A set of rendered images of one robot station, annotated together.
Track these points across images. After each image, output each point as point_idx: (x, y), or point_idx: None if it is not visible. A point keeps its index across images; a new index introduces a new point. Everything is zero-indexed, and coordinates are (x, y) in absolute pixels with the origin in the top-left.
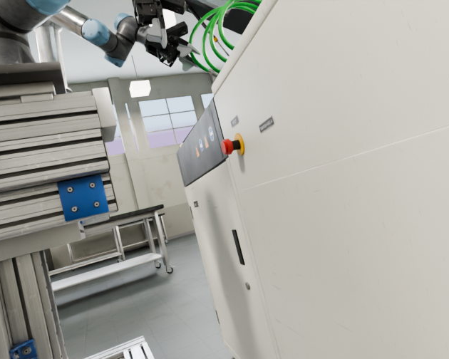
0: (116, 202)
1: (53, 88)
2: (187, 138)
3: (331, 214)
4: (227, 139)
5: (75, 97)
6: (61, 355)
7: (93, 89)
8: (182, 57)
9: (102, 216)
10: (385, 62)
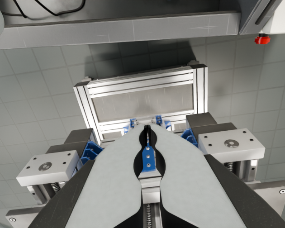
0: (210, 114)
1: (260, 182)
2: (59, 45)
3: None
4: (269, 39)
5: (257, 164)
6: (151, 122)
7: (263, 157)
8: (2, 29)
9: (94, 134)
10: None
